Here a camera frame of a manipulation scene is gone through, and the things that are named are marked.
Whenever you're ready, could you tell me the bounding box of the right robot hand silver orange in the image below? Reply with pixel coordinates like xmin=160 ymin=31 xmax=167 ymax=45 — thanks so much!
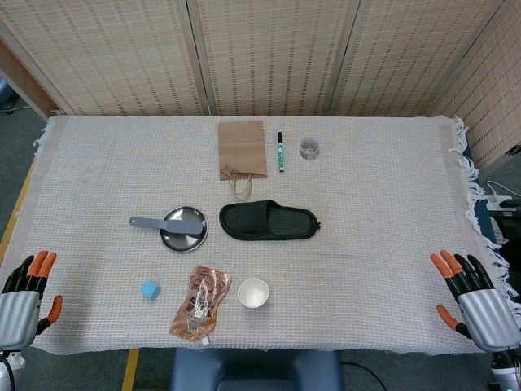
xmin=430 ymin=248 xmax=521 ymax=354

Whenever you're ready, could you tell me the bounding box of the left robot hand silver orange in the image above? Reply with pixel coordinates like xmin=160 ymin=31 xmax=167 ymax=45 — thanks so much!
xmin=0 ymin=250 xmax=64 ymax=350

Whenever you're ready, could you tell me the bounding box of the black slipper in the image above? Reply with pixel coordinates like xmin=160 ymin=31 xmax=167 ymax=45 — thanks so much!
xmin=218 ymin=199 xmax=322 ymax=242

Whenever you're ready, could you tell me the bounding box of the black equipment box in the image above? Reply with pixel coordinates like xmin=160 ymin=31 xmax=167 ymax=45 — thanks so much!
xmin=490 ymin=207 xmax=521 ymax=245

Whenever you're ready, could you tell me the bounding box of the blue foam cube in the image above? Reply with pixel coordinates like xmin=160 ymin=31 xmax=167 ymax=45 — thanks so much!
xmin=139 ymin=279 xmax=161 ymax=302

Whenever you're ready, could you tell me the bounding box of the round stainless steel plate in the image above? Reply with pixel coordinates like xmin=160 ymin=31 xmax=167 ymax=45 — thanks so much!
xmin=159 ymin=206 xmax=209 ymax=253

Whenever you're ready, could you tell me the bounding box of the white woven fringed tablecloth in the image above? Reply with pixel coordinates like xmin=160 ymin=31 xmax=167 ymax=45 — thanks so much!
xmin=6 ymin=115 xmax=521 ymax=354

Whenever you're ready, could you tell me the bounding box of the brown peanut butter pouch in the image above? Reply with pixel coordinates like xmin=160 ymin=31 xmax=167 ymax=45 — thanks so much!
xmin=169 ymin=265 xmax=233 ymax=347

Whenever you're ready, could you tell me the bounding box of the woven bamboo screen panel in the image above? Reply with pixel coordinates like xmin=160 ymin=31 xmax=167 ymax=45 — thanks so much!
xmin=333 ymin=0 xmax=508 ymax=117
xmin=186 ymin=0 xmax=361 ymax=117
xmin=429 ymin=0 xmax=521 ymax=168
xmin=0 ymin=38 xmax=62 ymax=117
xmin=0 ymin=0 xmax=212 ymax=117

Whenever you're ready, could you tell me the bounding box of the white paper cup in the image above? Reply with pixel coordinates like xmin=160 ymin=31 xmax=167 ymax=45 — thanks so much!
xmin=237 ymin=277 xmax=270 ymax=310

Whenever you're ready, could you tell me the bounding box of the small clear glass jar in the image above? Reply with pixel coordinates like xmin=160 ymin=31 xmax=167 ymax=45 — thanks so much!
xmin=298 ymin=137 xmax=321 ymax=160

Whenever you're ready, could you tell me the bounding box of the green black marker pen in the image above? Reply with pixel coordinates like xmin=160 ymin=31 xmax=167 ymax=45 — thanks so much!
xmin=277 ymin=130 xmax=287 ymax=173

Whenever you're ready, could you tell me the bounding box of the brown paper bag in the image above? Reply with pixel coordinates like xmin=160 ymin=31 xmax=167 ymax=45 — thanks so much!
xmin=217 ymin=121 xmax=269 ymax=200

